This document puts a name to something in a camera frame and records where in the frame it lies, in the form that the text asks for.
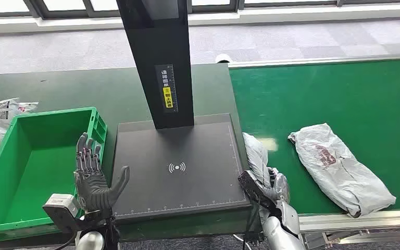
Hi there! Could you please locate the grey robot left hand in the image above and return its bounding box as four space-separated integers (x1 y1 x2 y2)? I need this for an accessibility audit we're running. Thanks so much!
73 132 131 213

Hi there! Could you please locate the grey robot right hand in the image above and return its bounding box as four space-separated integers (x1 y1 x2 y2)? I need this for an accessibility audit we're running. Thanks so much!
262 168 291 207

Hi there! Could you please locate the grey parcel bag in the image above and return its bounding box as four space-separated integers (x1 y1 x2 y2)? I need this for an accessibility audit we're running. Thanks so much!
242 132 273 189

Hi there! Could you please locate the grey parcel red print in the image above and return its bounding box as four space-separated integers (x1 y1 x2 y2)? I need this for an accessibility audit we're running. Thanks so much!
287 123 397 219

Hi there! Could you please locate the green conveyor belt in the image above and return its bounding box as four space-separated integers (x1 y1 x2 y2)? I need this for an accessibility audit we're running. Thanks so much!
229 58 400 215

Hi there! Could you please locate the green plastic crate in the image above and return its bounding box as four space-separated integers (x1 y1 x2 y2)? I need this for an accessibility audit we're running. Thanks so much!
0 107 108 242

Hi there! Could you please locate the dark green table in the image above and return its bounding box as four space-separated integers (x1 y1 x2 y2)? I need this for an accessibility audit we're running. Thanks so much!
0 63 263 250

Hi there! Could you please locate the black yellow column label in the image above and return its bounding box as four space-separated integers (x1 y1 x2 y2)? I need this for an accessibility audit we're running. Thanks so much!
154 64 179 113

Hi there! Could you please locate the black scanner column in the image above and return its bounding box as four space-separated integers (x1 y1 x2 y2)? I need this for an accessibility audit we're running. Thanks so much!
116 0 195 130

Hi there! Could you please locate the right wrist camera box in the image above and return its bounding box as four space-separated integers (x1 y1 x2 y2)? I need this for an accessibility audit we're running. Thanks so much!
237 170 277 212

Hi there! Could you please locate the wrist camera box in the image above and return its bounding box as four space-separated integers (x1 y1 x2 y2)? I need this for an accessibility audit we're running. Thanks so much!
237 170 277 212
42 194 83 232

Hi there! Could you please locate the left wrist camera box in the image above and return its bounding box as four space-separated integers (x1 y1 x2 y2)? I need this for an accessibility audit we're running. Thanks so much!
42 194 83 232

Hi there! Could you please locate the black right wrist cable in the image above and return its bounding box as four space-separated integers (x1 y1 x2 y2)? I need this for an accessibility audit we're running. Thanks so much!
243 203 261 250

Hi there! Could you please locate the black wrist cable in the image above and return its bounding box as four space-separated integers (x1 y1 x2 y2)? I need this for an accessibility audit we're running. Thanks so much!
243 203 261 250
53 224 83 250

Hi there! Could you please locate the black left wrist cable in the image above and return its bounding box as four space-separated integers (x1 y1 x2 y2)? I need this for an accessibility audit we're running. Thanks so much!
53 224 83 250

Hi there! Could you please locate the thin white cable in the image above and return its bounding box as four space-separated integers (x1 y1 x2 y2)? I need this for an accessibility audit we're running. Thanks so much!
233 234 253 250

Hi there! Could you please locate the aluminium conveyor frame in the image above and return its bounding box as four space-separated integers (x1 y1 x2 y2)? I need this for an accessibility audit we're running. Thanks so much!
227 53 400 250

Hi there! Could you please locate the black scanner base plate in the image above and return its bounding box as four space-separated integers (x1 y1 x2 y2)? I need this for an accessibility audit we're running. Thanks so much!
111 113 253 221

